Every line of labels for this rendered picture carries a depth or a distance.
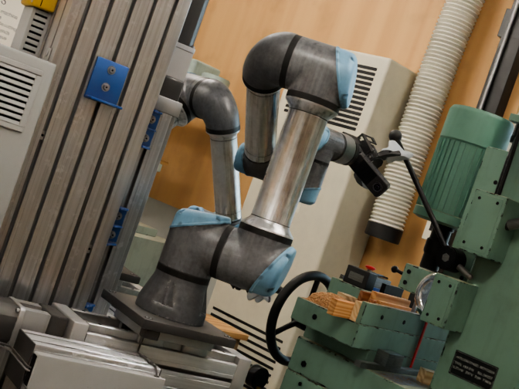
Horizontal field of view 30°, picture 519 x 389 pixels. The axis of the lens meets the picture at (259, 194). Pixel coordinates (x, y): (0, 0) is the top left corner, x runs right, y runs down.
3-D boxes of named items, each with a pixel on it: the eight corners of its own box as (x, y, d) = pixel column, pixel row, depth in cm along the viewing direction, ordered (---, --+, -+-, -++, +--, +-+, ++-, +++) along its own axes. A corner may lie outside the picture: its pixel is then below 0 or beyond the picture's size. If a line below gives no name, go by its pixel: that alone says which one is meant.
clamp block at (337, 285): (351, 312, 281) (361, 283, 281) (386, 329, 272) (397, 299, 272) (320, 306, 271) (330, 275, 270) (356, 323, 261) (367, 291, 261)
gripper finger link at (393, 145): (408, 133, 252) (377, 140, 249) (418, 151, 249) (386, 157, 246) (405, 141, 254) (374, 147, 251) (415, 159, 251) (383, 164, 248)
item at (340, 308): (440, 336, 271) (446, 323, 271) (446, 339, 270) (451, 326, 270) (326, 312, 232) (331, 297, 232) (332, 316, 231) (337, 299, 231)
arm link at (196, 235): (166, 259, 211) (187, 201, 211) (223, 280, 209) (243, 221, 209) (150, 260, 200) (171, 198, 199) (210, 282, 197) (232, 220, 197)
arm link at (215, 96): (249, 81, 262) (258, 245, 281) (223, 74, 270) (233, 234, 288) (216, 90, 255) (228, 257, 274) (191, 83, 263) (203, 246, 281)
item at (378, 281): (361, 284, 280) (367, 265, 279) (390, 296, 272) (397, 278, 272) (334, 277, 270) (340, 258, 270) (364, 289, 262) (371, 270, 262)
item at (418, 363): (387, 350, 282) (391, 337, 282) (446, 378, 268) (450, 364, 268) (302, 336, 253) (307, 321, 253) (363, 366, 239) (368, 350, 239)
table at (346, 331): (391, 331, 298) (397, 312, 298) (473, 368, 277) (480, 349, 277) (263, 305, 254) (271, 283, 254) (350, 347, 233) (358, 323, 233)
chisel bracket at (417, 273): (408, 295, 262) (419, 266, 262) (451, 313, 253) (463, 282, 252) (394, 292, 257) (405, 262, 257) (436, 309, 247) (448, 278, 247)
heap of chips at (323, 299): (322, 302, 254) (327, 288, 254) (363, 319, 245) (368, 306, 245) (301, 297, 248) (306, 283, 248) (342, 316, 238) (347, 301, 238)
